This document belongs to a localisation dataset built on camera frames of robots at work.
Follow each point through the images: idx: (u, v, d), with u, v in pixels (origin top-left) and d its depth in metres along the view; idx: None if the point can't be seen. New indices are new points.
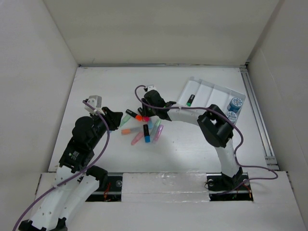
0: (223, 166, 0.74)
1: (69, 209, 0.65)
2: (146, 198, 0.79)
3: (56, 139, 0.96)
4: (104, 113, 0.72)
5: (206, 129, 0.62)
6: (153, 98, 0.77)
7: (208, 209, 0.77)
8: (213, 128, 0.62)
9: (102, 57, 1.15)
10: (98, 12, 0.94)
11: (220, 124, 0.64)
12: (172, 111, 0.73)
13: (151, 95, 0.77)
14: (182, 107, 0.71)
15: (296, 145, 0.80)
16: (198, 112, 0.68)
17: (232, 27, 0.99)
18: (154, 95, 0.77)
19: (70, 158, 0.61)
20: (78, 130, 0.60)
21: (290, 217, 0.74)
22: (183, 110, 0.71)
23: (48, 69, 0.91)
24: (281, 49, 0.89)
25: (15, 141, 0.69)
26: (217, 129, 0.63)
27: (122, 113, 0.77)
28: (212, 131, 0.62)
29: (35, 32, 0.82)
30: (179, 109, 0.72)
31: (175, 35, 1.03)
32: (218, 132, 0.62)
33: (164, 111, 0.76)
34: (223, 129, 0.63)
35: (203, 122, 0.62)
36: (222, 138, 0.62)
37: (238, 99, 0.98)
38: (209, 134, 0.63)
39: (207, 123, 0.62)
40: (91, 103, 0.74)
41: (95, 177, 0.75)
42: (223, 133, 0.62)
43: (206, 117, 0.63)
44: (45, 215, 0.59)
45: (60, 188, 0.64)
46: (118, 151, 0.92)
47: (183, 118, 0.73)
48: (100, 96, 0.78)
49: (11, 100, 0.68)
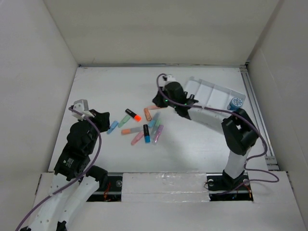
0: (230, 166, 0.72)
1: (68, 211, 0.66)
2: (146, 198, 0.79)
3: (56, 139, 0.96)
4: (93, 116, 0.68)
5: (229, 134, 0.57)
6: (176, 92, 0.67)
7: (208, 209, 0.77)
8: (237, 133, 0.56)
9: (102, 57, 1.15)
10: (98, 11, 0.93)
11: (245, 131, 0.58)
12: (193, 110, 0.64)
13: (174, 88, 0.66)
14: (205, 107, 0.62)
15: (296, 146, 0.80)
16: (223, 114, 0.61)
17: (232, 26, 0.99)
18: (178, 87, 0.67)
19: (65, 165, 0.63)
20: (74, 135, 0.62)
21: (290, 217, 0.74)
22: (206, 110, 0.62)
23: (48, 69, 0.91)
24: (282, 49, 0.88)
25: (15, 142, 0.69)
26: (242, 136, 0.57)
27: (109, 112, 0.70)
28: (236, 137, 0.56)
29: (35, 32, 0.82)
30: (202, 109, 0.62)
31: (175, 34, 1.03)
32: (242, 138, 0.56)
33: (185, 109, 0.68)
34: (248, 136, 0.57)
35: (227, 126, 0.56)
36: (245, 147, 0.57)
37: (238, 99, 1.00)
38: (231, 140, 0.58)
39: (232, 128, 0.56)
40: (78, 109, 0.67)
41: (95, 178, 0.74)
42: (247, 141, 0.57)
43: (231, 121, 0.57)
44: (43, 224, 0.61)
45: (57, 197, 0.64)
46: (118, 152, 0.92)
47: (203, 118, 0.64)
48: (86, 99, 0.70)
49: (12, 101, 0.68)
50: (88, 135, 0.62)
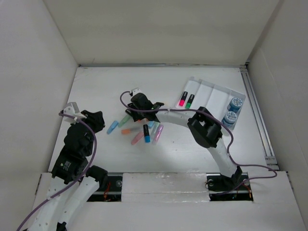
0: (220, 167, 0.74)
1: (68, 212, 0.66)
2: (146, 198, 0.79)
3: (57, 139, 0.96)
4: (85, 117, 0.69)
5: (197, 132, 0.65)
6: (140, 100, 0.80)
7: (208, 209, 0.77)
8: (202, 130, 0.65)
9: (102, 57, 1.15)
10: (98, 11, 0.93)
11: (209, 125, 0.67)
12: (160, 113, 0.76)
13: (137, 97, 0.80)
14: (171, 109, 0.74)
15: (296, 146, 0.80)
16: (187, 114, 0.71)
17: (232, 27, 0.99)
18: (140, 97, 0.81)
19: (62, 168, 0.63)
20: (71, 138, 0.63)
21: (290, 218, 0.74)
22: (172, 112, 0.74)
23: (48, 70, 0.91)
24: (282, 49, 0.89)
25: (15, 142, 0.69)
26: (207, 131, 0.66)
27: (102, 111, 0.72)
28: (202, 134, 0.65)
29: (35, 32, 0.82)
30: (168, 112, 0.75)
31: (175, 35, 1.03)
32: (207, 134, 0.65)
33: (152, 113, 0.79)
34: (211, 130, 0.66)
35: (193, 125, 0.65)
36: (211, 140, 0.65)
37: (238, 99, 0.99)
38: (199, 137, 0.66)
39: (197, 127, 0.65)
40: (69, 112, 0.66)
41: (95, 178, 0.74)
42: (212, 134, 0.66)
43: (196, 120, 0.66)
44: (42, 226, 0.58)
45: (55, 200, 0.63)
46: (118, 152, 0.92)
47: (172, 120, 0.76)
48: (75, 102, 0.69)
49: (12, 100, 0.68)
50: (85, 137, 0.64)
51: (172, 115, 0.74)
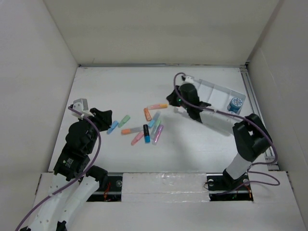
0: (233, 167, 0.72)
1: (68, 211, 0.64)
2: (147, 197, 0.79)
3: (56, 139, 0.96)
4: (92, 115, 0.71)
5: (240, 139, 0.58)
6: (190, 94, 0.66)
7: (208, 209, 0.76)
8: (248, 139, 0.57)
9: (102, 57, 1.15)
10: (98, 11, 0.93)
11: (257, 136, 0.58)
12: (205, 113, 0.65)
13: (188, 90, 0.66)
14: (218, 110, 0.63)
15: (297, 146, 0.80)
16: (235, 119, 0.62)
17: (232, 26, 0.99)
18: (193, 89, 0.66)
19: (64, 165, 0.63)
20: (72, 135, 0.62)
21: (290, 218, 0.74)
22: (219, 114, 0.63)
23: (47, 70, 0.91)
24: (282, 48, 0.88)
25: (15, 142, 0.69)
26: (254, 142, 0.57)
27: (111, 111, 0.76)
28: (247, 143, 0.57)
29: (35, 32, 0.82)
30: (214, 113, 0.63)
31: (175, 34, 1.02)
32: (253, 145, 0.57)
33: (196, 111, 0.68)
34: (260, 142, 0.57)
35: (238, 131, 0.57)
36: (256, 152, 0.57)
37: (238, 99, 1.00)
38: (243, 146, 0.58)
39: (242, 134, 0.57)
40: (77, 108, 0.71)
41: (95, 178, 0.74)
42: (258, 147, 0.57)
43: (243, 126, 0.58)
44: (43, 224, 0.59)
45: (56, 197, 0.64)
46: (118, 152, 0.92)
47: (216, 122, 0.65)
48: (85, 99, 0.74)
49: (12, 100, 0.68)
50: (87, 135, 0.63)
51: (222, 118, 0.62)
